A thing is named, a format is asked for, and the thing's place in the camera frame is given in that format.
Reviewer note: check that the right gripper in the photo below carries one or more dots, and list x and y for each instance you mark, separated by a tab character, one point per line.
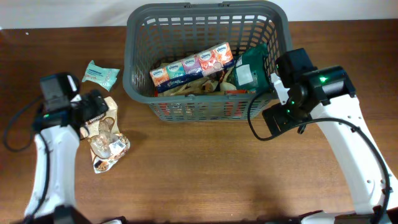
278	118

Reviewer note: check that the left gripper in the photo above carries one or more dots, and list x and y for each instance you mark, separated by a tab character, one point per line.
94	106

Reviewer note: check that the teal wet wipes pack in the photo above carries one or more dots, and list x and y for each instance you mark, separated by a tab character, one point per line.
105	77

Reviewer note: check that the brown Pantree snack pouch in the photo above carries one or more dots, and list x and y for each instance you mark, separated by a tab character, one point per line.
107	143

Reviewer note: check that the dark green food bag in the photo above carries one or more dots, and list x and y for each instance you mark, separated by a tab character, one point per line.
250	71

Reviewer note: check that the orange San Remo spaghetti pack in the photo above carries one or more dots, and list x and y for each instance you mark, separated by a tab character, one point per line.
239	92

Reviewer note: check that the white brown snack pouch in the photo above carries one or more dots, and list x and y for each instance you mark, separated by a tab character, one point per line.
214	84

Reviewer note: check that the white Kleenex tissue multipack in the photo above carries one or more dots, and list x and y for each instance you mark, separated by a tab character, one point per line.
196	66

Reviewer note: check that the grey plastic shopping basket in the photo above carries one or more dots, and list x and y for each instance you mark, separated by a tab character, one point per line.
166	32

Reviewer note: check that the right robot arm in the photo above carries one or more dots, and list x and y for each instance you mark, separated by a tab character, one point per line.
327	97

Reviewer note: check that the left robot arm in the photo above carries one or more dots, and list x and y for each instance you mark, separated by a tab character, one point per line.
57	138

